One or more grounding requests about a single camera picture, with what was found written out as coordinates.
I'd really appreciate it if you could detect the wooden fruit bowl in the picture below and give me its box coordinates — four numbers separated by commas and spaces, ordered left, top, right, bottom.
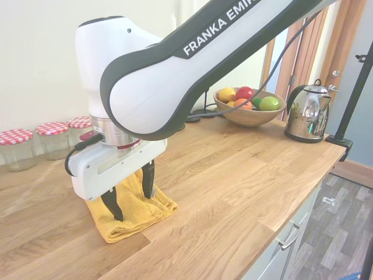
213, 87, 288, 128

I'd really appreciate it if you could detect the orange fruit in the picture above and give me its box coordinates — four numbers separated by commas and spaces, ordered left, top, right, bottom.
233, 98, 254, 111

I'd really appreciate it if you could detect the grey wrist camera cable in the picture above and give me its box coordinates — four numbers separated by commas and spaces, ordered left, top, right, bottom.
214, 10, 320, 113

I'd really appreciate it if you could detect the white base cabinet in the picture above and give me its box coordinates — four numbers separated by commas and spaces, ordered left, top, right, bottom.
241, 174, 325, 280

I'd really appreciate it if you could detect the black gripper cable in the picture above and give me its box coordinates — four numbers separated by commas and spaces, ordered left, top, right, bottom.
64, 134, 104, 177

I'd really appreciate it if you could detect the wooden door frame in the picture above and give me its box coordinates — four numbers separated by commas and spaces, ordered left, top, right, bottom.
263, 0, 368, 124

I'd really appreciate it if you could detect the black clamp camera stand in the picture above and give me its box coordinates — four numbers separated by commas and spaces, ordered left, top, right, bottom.
325, 43, 373, 163

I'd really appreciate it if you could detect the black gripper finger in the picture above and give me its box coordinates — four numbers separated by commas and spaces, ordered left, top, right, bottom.
100, 185, 125, 222
140, 157, 157, 200

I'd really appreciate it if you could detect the red apple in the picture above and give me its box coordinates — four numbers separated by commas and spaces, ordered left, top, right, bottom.
235, 85, 255, 102

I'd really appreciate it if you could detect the green apple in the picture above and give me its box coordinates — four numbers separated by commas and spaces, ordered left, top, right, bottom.
259, 96, 281, 112

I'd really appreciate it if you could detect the glass jar red gingham lid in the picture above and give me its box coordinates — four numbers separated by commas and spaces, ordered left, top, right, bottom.
67, 115, 95, 147
35, 121, 71, 162
0, 128, 37, 173

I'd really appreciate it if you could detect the grey blue door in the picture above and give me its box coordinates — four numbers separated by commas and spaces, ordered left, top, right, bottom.
328, 0, 373, 176

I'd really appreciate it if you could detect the shiny steel kettle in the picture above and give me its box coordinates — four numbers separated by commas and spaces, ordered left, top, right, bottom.
283, 78, 333, 145

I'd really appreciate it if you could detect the yellow terry cloth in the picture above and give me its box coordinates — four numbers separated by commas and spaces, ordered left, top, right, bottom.
85, 169, 179, 244

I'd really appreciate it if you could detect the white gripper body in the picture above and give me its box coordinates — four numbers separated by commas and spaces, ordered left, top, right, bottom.
71, 138, 168, 202

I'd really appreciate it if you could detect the yellow lemon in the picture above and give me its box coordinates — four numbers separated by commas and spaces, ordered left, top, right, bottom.
218, 87, 237, 103

